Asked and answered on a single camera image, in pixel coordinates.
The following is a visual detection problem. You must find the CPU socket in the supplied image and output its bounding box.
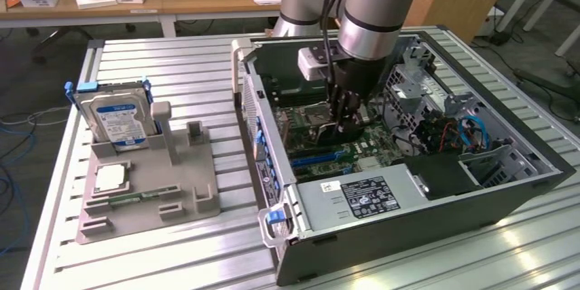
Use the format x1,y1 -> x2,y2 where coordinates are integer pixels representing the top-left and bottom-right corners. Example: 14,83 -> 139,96
302,103 -> 332,125

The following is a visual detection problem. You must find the wooden desk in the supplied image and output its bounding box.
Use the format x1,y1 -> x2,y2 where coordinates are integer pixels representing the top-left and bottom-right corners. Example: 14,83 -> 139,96
0,0 -> 296,38

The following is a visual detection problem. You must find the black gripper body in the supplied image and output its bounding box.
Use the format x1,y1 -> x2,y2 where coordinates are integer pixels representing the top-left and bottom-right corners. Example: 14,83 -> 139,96
328,57 -> 380,98

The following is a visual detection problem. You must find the blue expansion slot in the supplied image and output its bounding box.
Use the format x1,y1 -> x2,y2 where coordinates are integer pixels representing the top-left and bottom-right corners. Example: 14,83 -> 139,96
290,152 -> 348,168

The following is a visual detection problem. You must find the green RAM stick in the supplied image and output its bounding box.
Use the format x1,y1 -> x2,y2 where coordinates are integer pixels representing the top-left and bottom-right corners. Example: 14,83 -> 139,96
107,190 -> 176,206

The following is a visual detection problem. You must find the grey parts rack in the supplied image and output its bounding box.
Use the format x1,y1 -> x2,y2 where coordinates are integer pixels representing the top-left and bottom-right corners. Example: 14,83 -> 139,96
75,101 -> 223,246

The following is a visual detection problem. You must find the green motherboard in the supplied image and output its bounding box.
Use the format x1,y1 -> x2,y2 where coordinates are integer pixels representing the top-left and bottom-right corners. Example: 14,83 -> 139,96
267,75 -> 410,182

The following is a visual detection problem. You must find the open black PC case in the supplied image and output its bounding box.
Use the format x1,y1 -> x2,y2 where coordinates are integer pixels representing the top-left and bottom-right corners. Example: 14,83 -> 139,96
231,30 -> 578,287

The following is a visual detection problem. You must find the metal drive cage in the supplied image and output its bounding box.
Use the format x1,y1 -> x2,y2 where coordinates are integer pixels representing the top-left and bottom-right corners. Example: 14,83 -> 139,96
383,33 -> 482,134

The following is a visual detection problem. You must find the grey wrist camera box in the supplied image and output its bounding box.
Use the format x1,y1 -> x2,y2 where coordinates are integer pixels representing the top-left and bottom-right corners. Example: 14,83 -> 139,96
298,47 -> 342,81

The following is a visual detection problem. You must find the silver CPU chip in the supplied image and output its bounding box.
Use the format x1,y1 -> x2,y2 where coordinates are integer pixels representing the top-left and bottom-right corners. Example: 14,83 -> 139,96
94,164 -> 130,192

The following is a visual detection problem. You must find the hard disk with blue caddy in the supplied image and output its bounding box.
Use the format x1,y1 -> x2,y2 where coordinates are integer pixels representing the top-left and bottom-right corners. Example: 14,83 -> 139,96
63,75 -> 160,153

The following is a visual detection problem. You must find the grey disk bay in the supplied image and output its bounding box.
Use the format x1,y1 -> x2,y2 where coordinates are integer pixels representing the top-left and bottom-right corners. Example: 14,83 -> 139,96
458,143 -> 543,189

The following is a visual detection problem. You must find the silver chipset heatsink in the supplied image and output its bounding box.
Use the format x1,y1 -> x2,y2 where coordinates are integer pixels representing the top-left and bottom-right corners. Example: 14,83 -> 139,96
355,157 -> 382,172

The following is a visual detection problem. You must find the black expansion slot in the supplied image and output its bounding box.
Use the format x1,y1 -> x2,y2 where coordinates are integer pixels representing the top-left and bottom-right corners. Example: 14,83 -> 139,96
288,146 -> 322,160

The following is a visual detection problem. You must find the grey power supply unit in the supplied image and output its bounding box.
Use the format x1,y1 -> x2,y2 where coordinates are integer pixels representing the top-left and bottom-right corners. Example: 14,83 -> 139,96
294,162 -> 431,232

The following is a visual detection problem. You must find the black floor stand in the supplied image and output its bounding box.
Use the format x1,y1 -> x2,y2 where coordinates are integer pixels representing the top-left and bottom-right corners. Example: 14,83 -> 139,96
514,67 -> 580,92

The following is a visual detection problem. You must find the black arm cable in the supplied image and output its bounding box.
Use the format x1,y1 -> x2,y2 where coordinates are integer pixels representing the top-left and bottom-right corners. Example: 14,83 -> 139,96
319,0 -> 358,87

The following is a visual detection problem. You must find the black plastic shroud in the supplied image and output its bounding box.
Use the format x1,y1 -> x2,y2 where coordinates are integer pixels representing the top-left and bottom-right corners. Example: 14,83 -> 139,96
403,152 -> 486,202

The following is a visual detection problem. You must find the blue wire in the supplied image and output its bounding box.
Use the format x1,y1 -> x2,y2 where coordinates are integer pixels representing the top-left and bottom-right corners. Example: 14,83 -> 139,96
458,116 -> 494,151

